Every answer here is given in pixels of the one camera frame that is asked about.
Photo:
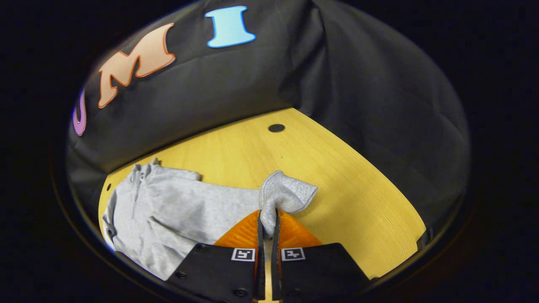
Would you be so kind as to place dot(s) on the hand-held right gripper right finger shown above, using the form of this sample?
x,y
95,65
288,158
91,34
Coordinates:
x,y
311,273

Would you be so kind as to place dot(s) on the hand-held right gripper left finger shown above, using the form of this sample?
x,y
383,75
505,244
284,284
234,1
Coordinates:
x,y
227,273

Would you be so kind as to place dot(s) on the grey zip-neck sweatshirt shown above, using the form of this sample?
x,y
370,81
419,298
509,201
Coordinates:
x,y
185,210

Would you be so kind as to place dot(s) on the black backdrop cloth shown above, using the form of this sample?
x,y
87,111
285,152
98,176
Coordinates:
x,y
358,105

